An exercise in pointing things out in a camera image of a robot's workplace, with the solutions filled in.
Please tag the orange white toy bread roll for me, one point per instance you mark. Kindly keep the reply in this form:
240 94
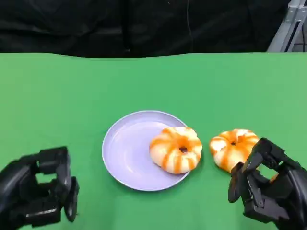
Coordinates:
168 148
227 151

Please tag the grey metal frame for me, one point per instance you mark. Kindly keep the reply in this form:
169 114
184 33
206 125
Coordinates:
287 31

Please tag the black backdrop curtain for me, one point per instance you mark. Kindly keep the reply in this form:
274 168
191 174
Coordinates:
96 24

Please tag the lilac plate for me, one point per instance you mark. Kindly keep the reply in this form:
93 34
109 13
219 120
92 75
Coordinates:
129 153

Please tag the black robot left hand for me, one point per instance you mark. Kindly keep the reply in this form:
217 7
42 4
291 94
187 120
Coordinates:
16 189

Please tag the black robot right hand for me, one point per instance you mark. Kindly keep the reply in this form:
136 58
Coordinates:
290 191

